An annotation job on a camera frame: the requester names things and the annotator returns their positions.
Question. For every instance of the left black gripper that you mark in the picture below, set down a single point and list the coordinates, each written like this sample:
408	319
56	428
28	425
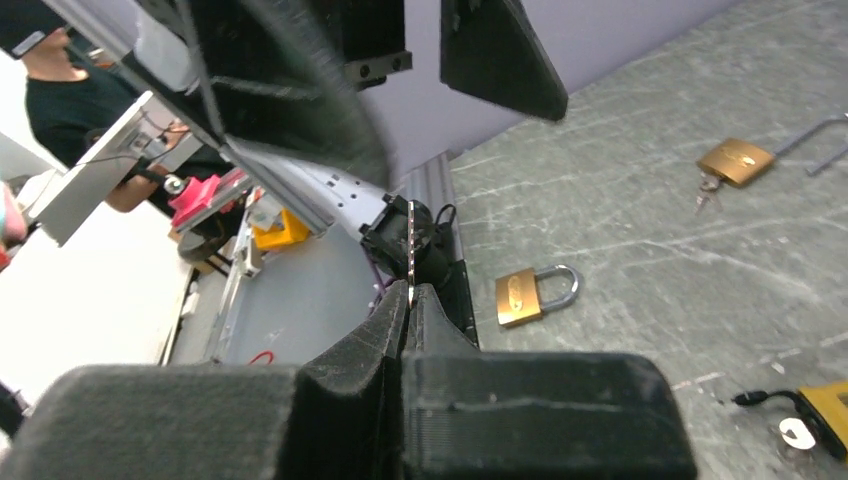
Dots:
263	74

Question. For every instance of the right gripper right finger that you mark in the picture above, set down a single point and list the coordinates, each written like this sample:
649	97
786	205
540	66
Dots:
473	414

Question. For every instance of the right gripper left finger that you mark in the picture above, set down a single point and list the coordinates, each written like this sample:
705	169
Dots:
336	417

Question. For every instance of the short shackle brass padlock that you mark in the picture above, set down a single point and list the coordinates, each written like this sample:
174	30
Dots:
517	296

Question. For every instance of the silver key bunch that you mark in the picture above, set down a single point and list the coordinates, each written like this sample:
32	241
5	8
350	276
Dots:
708	188
411	252

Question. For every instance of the keys of yellow padlock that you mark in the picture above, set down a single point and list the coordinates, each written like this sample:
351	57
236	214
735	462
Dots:
796	435

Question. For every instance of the small yellow padlock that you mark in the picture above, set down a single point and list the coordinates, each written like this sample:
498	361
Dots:
822	408

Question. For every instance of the long shackle brass padlock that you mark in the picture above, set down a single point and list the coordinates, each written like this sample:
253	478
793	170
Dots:
738	162

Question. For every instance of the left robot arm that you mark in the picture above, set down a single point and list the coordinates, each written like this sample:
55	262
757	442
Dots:
319	194

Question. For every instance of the yellow and pink clamps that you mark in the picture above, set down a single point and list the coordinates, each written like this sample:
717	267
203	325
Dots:
208	213

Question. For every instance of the person behind the rig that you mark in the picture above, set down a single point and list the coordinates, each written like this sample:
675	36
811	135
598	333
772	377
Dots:
66	101

